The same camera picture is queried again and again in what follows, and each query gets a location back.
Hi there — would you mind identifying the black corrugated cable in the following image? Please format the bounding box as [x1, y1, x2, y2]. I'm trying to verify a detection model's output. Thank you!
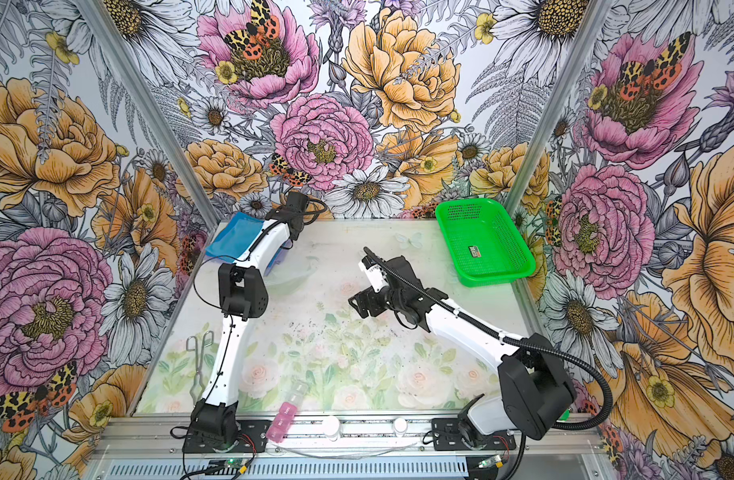
[191, 197, 330, 421]
[362, 246, 615, 431]

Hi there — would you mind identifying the white bottle cap right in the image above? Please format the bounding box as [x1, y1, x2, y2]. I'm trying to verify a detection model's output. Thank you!
[392, 417, 408, 437]

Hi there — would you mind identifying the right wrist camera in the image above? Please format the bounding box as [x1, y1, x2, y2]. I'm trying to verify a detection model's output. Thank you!
[359, 256, 388, 293]

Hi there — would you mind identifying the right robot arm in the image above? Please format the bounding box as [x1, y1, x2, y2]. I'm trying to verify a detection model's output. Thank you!
[349, 251, 576, 448]

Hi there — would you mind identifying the left aluminium corner post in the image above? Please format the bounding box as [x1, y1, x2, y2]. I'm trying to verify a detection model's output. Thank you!
[77, 1, 220, 230]

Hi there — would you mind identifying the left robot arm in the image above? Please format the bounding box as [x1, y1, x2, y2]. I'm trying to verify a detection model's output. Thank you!
[187, 191, 328, 451]

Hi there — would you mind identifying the left black corrugated cable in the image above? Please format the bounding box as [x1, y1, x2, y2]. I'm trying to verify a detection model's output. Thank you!
[191, 197, 330, 421]

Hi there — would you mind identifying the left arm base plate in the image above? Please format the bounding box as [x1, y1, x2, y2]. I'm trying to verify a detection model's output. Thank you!
[183, 420, 271, 454]

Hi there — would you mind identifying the light blue t shirt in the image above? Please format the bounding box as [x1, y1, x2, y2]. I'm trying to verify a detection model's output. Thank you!
[206, 214, 266, 260]

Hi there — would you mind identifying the green plastic basket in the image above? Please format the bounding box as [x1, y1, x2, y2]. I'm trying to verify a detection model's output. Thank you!
[435, 198, 536, 288]

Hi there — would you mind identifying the right aluminium corner post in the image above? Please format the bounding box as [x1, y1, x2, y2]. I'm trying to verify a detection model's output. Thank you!
[504, 0, 613, 215]

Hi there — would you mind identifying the pink clear plastic bottle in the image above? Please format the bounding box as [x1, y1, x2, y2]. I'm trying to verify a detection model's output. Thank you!
[267, 381, 309, 443]

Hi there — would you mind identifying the white bottle cap left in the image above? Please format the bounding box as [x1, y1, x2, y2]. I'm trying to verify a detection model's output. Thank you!
[321, 415, 342, 442]

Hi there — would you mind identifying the right black corrugated cable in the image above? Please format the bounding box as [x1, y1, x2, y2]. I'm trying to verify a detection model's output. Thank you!
[362, 246, 615, 431]

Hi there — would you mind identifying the aluminium front rail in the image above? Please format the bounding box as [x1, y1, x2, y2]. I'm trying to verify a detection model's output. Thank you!
[90, 413, 608, 462]

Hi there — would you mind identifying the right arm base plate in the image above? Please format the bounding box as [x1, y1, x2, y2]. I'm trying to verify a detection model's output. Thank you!
[424, 417, 517, 451]

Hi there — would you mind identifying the aluminium corner post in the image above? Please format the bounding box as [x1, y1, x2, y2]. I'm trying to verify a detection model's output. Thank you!
[77, 1, 220, 230]
[504, 0, 613, 215]

